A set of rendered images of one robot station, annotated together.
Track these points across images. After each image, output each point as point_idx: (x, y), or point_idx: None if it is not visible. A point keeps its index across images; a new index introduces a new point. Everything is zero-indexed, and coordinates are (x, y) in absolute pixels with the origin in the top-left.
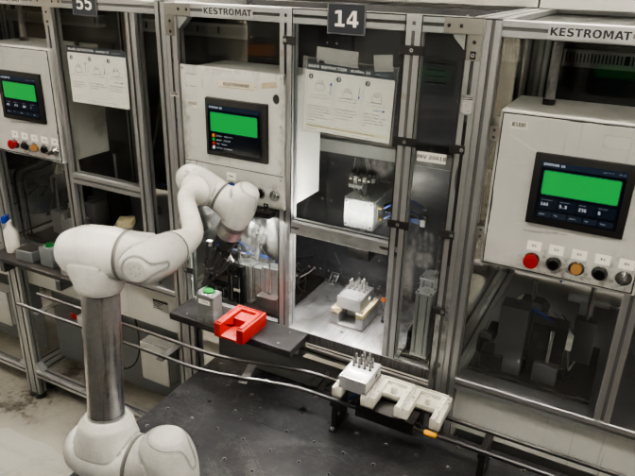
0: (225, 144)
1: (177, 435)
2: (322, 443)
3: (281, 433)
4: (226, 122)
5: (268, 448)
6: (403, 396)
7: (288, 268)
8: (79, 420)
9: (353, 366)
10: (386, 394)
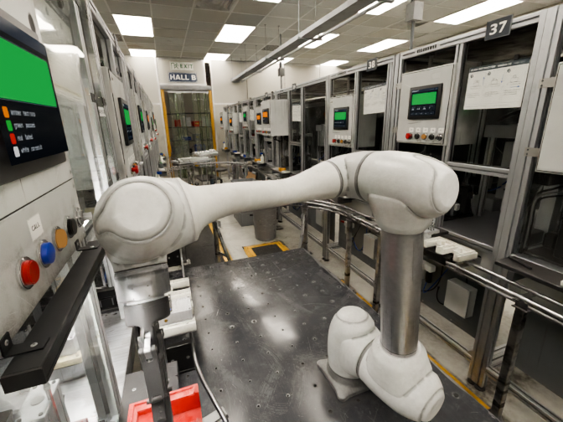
0: (31, 136)
1: (344, 310)
2: (213, 362)
3: (226, 390)
4: (16, 68)
5: (249, 383)
6: (173, 295)
7: (102, 321)
8: (426, 357)
9: (173, 310)
10: None
